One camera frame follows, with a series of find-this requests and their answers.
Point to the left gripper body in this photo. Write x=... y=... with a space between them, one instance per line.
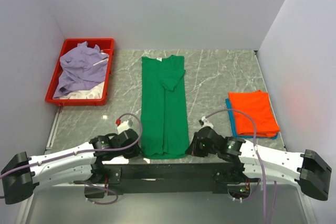
x=132 y=151

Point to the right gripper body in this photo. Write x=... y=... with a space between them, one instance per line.
x=199 y=149

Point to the green t-shirt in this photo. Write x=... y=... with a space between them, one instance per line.
x=163 y=109

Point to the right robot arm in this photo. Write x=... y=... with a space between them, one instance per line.
x=307 y=171

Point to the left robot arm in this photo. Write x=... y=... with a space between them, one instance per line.
x=24 y=175

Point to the folded blue t-shirt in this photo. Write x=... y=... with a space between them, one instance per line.
x=233 y=126

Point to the black base beam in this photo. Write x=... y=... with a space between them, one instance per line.
x=170 y=178

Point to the folded orange t-shirt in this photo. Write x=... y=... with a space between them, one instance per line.
x=257 y=106

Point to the lavender t-shirt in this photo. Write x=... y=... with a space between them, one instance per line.
x=81 y=69

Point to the red plastic bin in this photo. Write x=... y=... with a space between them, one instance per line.
x=81 y=74

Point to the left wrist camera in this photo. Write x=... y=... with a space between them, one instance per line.
x=123 y=125

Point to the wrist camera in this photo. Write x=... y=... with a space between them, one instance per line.
x=204 y=122
x=123 y=125

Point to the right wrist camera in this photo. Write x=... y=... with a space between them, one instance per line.
x=204 y=122

